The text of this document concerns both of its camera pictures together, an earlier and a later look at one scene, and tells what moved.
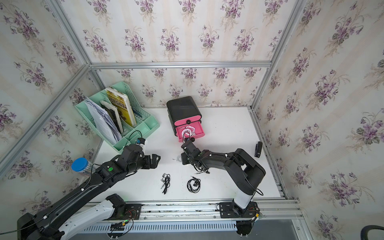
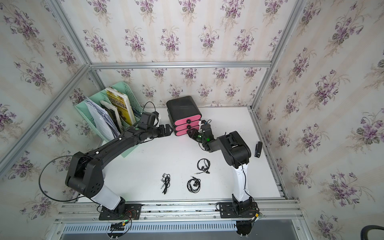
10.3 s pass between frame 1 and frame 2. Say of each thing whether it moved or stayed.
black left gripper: moved
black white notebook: stayed
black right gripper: moved
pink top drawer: stayed
